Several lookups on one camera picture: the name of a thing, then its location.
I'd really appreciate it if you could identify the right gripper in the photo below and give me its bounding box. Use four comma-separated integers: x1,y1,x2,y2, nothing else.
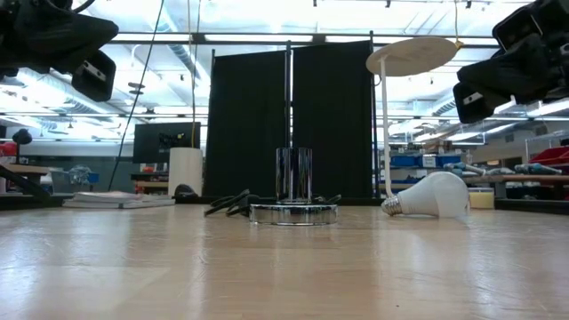
453,0,569,124

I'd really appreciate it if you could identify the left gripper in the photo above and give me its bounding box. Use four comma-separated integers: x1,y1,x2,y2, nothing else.
0,0,120,103

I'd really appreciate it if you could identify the white LED lightbulb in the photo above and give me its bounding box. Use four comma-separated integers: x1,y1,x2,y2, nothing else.
381,171,471,219

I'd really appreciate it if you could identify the chrome lamp base with socket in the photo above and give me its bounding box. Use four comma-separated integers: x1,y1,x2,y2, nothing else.
248,147,339,227

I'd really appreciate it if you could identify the grey-blue tool bundle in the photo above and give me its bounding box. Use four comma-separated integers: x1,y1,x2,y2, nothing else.
515,163,564,176
444,162,488,177

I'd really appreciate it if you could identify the red plastic bin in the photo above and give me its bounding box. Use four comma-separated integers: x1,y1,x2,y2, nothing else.
528,146,569,169

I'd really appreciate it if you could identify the black round-headed desk lamp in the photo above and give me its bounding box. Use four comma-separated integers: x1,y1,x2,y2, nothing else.
12,128,34,165

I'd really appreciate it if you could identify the black monitor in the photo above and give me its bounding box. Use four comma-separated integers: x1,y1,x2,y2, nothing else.
132,122,202,164

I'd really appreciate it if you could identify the yellow candle jar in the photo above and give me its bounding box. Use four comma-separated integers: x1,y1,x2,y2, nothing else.
466,186,496,210

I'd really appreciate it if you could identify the clear plastic bag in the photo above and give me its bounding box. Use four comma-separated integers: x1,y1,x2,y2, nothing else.
68,164,100,186

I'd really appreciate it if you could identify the grey storage box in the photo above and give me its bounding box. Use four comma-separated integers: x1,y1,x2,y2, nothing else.
49,168,72,193

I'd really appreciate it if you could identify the wooden table with black leg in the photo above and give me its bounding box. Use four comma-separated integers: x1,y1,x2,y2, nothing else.
0,164,50,196

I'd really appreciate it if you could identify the stack of white papers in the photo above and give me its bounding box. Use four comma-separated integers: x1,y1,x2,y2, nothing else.
63,190,177,210

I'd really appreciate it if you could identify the white cylindrical bin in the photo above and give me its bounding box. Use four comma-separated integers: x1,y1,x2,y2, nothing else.
167,147,204,197

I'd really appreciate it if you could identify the small black domed object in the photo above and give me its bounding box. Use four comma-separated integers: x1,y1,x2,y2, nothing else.
173,183,200,200

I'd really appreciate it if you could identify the thin black hanging cable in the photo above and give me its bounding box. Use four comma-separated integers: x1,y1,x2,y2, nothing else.
108,0,165,192

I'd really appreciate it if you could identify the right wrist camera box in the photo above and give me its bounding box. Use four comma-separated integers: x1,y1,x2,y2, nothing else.
492,3,547,51

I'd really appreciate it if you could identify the white round pedestal table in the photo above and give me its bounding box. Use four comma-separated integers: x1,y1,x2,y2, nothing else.
365,36,459,200

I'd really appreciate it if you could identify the black lamp power cord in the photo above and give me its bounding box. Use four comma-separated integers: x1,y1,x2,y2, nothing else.
204,188,343,219

